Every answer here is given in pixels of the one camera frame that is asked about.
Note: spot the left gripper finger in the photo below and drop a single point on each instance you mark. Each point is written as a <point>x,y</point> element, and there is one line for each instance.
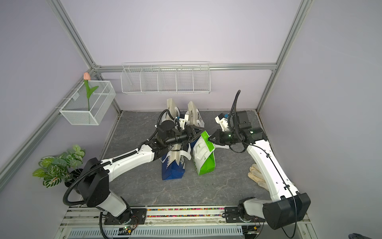
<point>194,139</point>
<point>194,130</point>

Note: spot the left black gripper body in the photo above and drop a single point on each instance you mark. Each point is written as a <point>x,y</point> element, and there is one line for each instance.
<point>180,137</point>

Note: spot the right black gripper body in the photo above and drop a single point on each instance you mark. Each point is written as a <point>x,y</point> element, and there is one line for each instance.
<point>228,137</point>

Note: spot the green white takeout bag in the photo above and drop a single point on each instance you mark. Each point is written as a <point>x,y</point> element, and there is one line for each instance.
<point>203,154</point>

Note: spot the blue beige tote bag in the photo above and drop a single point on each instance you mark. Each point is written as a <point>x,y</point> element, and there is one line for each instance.
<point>173,163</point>

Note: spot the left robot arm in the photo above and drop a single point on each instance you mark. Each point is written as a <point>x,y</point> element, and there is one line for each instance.
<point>92,186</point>

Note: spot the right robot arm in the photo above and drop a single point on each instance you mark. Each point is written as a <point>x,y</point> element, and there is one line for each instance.
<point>286,205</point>

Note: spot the back right blue tote bag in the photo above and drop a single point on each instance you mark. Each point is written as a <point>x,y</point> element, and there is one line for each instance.
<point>193,115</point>

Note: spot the back left blue tote bag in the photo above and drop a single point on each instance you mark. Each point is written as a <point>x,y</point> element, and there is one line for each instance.
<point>173,108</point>

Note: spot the cream work glove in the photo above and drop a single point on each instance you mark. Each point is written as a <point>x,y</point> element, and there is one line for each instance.
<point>257,176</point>

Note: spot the pink artificial tulip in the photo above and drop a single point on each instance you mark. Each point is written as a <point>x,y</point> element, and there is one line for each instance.
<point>89,90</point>

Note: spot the potted green plant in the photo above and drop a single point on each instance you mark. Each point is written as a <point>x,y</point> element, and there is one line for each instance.
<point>63,168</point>

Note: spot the white vent grille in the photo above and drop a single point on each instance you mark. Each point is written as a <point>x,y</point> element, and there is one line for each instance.
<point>174,232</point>

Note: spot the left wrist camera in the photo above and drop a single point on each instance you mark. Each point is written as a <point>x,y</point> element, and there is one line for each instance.
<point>182,122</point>

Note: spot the white wire wall shelf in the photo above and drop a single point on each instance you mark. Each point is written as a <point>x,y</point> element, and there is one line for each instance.
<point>172,77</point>

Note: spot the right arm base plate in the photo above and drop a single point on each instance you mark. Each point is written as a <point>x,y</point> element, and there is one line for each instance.
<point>233,215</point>

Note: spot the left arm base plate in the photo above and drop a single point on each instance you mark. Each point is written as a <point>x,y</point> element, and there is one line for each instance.
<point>132,216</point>

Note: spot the white mesh wall basket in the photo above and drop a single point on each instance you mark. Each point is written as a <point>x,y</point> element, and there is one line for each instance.
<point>75,109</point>

